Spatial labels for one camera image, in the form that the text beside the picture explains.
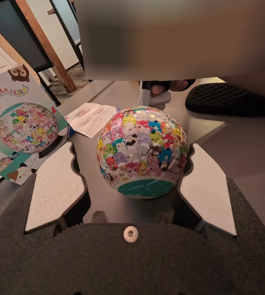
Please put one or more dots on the colourful cardboard puzzle box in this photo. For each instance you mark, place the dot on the colourful cardboard puzzle box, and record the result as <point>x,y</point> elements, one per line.
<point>26,103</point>

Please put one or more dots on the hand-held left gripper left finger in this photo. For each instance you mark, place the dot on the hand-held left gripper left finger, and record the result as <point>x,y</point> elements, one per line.
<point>56,189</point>

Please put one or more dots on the folded white instruction leaflet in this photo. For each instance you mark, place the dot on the folded white instruction leaflet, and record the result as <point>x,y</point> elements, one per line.
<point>88,119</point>

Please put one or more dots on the black mesh pad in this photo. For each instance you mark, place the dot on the black mesh pad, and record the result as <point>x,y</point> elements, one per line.
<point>227,99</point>

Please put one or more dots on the person's right forearm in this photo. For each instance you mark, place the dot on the person's right forearm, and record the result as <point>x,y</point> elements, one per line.
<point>256,85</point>

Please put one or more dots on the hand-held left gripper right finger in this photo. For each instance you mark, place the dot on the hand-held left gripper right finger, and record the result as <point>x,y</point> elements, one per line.
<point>206,191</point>

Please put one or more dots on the colourful puzzle ball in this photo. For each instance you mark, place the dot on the colourful puzzle ball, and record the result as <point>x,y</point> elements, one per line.
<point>141,149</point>

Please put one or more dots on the person's right hand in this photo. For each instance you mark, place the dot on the person's right hand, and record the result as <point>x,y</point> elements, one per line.
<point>178,85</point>

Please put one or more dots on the wooden post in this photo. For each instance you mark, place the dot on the wooden post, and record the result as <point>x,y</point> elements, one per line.
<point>52,57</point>

